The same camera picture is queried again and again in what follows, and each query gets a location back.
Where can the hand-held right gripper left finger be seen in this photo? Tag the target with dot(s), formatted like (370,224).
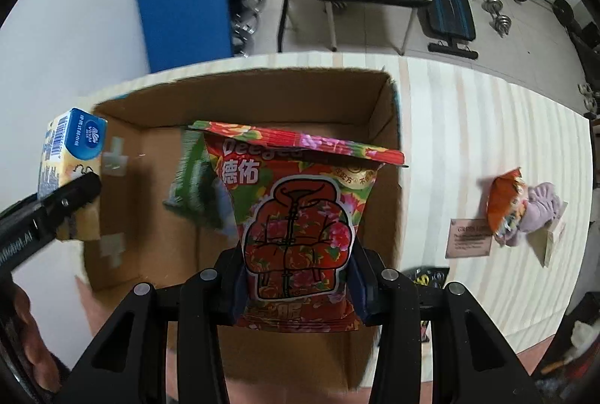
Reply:
(229,287)

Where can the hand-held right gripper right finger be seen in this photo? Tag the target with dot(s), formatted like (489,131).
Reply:
(359,297)

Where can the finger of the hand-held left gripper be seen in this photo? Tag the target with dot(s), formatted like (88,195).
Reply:
(75,194)

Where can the yellow blue tissue pack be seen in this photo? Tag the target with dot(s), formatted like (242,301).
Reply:
(70,141)

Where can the red floral snack packet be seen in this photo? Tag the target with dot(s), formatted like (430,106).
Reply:
(295,221)

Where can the brown cardboard box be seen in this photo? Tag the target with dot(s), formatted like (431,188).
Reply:
(304,99)

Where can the person's left hand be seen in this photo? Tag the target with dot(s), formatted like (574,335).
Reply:
(28,329)

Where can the black snack packet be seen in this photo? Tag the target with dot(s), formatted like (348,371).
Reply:
(429,277)

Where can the green snack packet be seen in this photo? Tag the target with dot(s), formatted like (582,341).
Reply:
(192,183)

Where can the brown printed card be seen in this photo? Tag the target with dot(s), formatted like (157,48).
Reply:
(468,240)

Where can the orange snack packet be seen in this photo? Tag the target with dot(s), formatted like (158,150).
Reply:
(506,202)

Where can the purple cloth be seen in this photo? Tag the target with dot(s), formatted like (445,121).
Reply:
(543,207)

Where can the blue board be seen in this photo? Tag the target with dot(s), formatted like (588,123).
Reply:
(183,5)

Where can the small chrome dumbbells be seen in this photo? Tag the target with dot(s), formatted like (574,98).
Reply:
(588,97)

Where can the chrome dumbbell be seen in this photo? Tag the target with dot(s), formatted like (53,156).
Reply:
(499,15)

